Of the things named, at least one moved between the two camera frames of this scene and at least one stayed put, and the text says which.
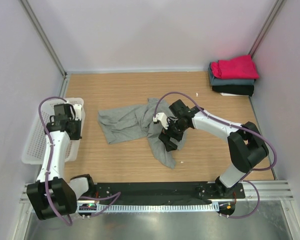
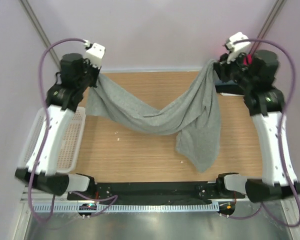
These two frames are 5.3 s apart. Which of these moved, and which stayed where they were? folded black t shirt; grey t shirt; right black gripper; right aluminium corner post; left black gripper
Moved: grey t shirt; left black gripper; right black gripper
Stayed: right aluminium corner post; folded black t shirt
